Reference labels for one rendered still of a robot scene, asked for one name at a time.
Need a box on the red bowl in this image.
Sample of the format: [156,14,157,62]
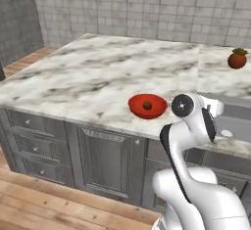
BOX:
[127,93,170,120]

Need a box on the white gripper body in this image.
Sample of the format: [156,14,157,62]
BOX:
[202,96,226,116]

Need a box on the grey sink basin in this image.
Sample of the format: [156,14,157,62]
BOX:
[197,91,251,144]

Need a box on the brown pot with green plant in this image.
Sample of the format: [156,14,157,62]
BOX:
[226,47,249,70]

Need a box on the grey cabinet door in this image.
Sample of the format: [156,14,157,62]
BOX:
[75,124,145,199]
[142,138,175,212]
[209,169,251,206]

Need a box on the grey false panel under sink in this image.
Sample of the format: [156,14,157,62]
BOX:
[184,148,251,177]

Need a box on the grey drawer front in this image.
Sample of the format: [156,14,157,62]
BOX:
[20,157,76,187]
[5,109,68,142]
[12,131,72,166]

